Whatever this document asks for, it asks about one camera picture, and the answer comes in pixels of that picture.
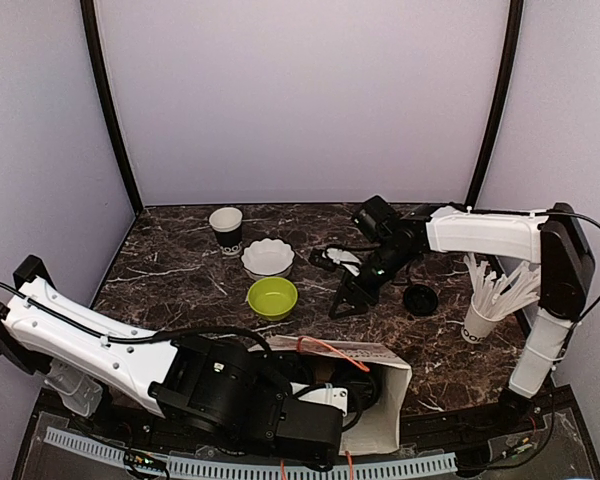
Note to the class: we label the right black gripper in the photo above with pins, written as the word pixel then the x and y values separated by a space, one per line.
pixel 344 293

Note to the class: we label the stack of black lids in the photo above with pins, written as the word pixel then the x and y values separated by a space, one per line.
pixel 420 300

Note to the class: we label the kraft paper bag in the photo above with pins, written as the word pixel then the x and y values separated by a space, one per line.
pixel 372 431

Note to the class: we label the stack of paper cups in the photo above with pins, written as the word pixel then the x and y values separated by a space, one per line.
pixel 226 224

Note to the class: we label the cardboard cup carrier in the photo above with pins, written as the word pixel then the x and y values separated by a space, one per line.
pixel 323 371

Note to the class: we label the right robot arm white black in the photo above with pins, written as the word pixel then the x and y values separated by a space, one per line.
pixel 514 258

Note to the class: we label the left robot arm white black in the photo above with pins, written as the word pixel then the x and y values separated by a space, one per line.
pixel 221 383

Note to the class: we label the green bowl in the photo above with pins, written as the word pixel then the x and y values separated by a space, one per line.
pixel 272 298

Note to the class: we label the white scalloped bowl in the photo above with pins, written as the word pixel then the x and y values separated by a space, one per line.
pixel 268 258

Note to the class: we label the white cup holding straws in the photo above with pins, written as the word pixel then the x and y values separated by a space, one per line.
pixel 477 326

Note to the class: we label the bundle of wrapped straws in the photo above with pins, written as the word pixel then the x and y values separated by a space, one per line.
pixel 495 296

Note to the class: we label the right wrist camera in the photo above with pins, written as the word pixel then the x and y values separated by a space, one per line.
pixel 332 258

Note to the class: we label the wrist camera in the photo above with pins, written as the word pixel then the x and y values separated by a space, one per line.
pixel 344 398
pixel 332 258

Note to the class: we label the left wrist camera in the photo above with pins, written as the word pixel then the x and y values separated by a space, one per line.
pixel 344 398

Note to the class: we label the black front rail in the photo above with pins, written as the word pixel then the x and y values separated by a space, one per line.
pixel 463 429

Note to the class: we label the white cable duct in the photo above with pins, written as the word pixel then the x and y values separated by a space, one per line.
pixel 180 467

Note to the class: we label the right black frame post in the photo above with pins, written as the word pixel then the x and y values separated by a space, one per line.
pixel 500 93

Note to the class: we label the black frame post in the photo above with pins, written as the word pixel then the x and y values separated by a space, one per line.
pixel 99 70
pixel 500 93

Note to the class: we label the left black frame post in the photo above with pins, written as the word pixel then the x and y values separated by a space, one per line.
pixel 99 70

